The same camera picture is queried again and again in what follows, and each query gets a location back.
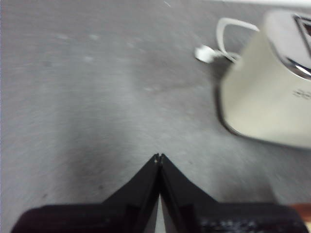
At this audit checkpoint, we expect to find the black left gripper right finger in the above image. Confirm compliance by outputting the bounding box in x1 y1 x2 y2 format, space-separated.
160 153 309 233

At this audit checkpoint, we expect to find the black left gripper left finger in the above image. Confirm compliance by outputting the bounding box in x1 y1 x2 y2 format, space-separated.
11 152 161 233

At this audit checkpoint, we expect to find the cream toaster with grey lever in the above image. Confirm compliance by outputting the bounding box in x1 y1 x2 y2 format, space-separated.
220 9 311 149

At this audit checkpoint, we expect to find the white power cord with plug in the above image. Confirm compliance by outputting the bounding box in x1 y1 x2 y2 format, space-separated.
194 17 260 64

